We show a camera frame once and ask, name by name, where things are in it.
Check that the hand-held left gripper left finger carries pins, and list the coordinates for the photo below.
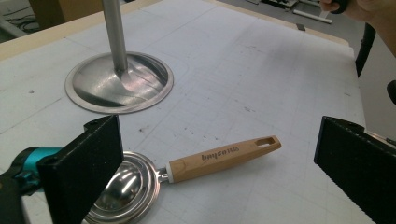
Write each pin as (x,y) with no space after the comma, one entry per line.
(77,174)

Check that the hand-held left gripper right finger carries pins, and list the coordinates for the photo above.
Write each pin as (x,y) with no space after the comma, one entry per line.
(358,168)

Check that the metal stand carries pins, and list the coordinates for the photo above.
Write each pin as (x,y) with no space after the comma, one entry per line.
(118,84)

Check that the dark grey tape piece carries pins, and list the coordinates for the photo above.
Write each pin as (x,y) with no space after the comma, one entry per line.
(301,27)

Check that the white grid mat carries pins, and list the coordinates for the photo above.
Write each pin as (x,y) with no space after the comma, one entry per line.
(249,77)

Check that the brown cardboard box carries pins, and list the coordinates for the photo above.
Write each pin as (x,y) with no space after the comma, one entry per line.
(62,9)

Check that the aluminium rail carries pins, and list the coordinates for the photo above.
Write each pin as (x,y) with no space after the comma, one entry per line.
(311,16)

